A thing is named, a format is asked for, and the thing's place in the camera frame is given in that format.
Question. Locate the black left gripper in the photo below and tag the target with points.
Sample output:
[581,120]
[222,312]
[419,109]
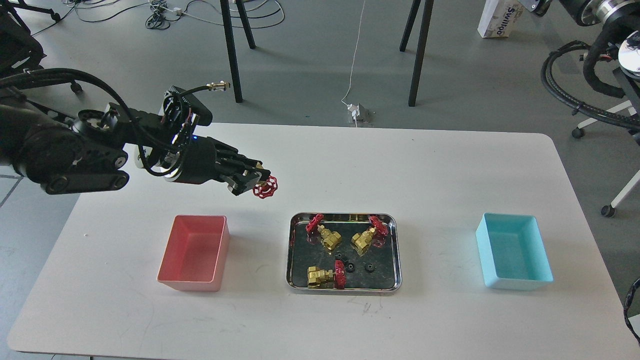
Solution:
[208,159]

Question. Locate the stainless steel tray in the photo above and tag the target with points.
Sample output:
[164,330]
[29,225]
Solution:
[343,252]

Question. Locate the brass valve red handle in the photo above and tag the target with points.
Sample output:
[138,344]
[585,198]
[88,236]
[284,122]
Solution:
[264,185]
[317,277]
[375,235]
[315,230]

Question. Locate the white printed cardboard box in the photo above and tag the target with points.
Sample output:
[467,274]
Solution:
[498,18]

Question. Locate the black office chair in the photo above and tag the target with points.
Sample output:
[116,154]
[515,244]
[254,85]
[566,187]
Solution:
[21,53]

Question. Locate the light blue plastic box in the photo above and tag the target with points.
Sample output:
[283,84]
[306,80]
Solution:
[512,252]

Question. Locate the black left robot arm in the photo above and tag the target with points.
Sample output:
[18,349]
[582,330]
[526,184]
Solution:
[86,153]

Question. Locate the black table leg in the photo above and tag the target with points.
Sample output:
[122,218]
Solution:
[227,24]
[425,22]

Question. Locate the pink plastic box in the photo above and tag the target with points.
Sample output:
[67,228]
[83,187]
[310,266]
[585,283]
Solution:
[195,256]

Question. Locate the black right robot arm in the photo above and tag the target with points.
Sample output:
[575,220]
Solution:
[610,64]

